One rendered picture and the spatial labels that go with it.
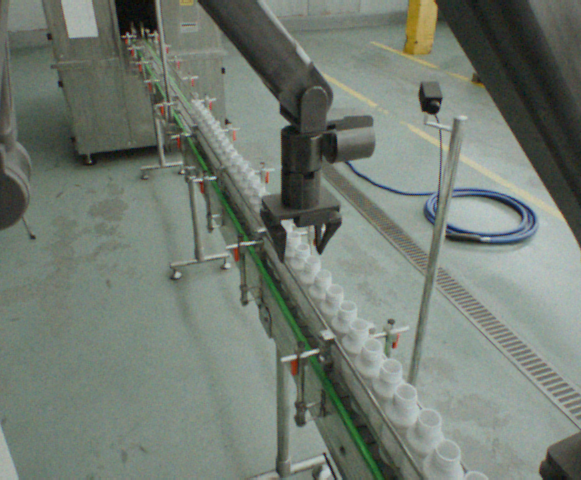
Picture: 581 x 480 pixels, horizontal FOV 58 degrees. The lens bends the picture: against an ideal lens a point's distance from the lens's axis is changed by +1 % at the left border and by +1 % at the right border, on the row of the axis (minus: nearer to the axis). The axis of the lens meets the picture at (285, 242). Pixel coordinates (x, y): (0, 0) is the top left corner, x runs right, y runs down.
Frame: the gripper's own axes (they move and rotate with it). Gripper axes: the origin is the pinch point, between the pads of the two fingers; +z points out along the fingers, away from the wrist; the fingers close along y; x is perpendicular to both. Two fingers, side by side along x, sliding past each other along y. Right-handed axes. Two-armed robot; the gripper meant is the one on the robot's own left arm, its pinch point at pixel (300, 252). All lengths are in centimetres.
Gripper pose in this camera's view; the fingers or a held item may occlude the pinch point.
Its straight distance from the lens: 79.1
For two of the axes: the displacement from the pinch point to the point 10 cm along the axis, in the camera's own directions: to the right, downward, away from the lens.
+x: 3.4, 5.0, -7.9
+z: 0.0, 8.4, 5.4
